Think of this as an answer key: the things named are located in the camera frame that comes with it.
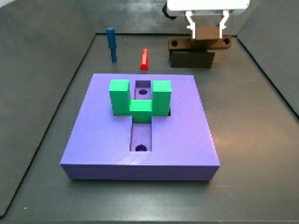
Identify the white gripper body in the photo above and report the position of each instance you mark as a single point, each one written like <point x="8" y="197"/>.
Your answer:
<point x="195" y="8"/>

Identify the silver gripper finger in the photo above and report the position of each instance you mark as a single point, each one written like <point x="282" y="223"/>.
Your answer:
<point x="191" y="26"/>
<point x="222" y="22"/>

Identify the brown T-shaped block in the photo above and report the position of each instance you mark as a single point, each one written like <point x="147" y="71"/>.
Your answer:
<point x="207" y="40"/>

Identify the purple base block fixture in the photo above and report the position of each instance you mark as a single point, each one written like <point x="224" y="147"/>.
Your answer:
<point x="170" y="149"/>

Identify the red hexagonal peg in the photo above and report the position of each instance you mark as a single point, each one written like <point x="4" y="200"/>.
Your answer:
<point x="144" y="59"/>

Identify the blue cylindrical peg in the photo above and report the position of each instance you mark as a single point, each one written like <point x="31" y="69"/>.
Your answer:
<point x="112" y="43"/>

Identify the green U-shaped block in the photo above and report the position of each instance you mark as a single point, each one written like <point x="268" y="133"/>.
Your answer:
<point x="142" y="109"/>

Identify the black angle bracket fixture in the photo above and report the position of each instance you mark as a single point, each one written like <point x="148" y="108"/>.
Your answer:
<point x="191" y="59"/>

